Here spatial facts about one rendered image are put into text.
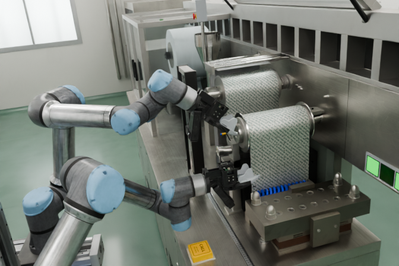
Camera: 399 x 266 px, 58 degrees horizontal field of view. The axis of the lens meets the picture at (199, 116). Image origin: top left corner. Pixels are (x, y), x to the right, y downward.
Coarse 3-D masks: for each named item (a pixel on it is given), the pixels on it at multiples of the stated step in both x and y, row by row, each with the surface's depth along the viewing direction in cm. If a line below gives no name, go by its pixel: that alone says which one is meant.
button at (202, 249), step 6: (204, 240) 126; (192, 246) 123; (198, 246) 123; (204, 246) 123; (192, 252) 121; (198, 252) 120; (204, 252) 120; (210, 252) 120; (192, 258) 119; (198, 258) 119; (204, 258) 120; (210, 258) 120
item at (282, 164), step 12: (288, 144) 131; (300, 144) 132; (252, 156) 128; (264, 156) 130; (276, 156) 131; (288, 156) 132; (300, 156) 134; (252, 168) 130; (264, 168) 131; (276, 168) 133; (288, 168) 134; (300, 168) 136; (264, 180) 133; (276, 180) 134; (288, 180) 136; (252, 192) 133
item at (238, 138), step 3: (237, 123) 130; (237, 126) 128; (240, 126) 128; (237, 129) 128; (240, 129) 128; (240, 132) 127; (234, 135) 133; (237, 135) 129; (240, 135) 127; (243, 135) 128; (234, 138) 133; (237, 138) 129; (240, 138) 128; (243, 138) 128; (237, 141) 130; (240, 141) 129
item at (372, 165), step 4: (368, 156) 114; (368, 160) 115; (372, 160) 113; (368, 164) 115; (372, 164) 113; (376, 164) 111; (368, 168) 115; (372, 168) 113; (376, 168) 112; (372, 172) 114; (376, 172) 112
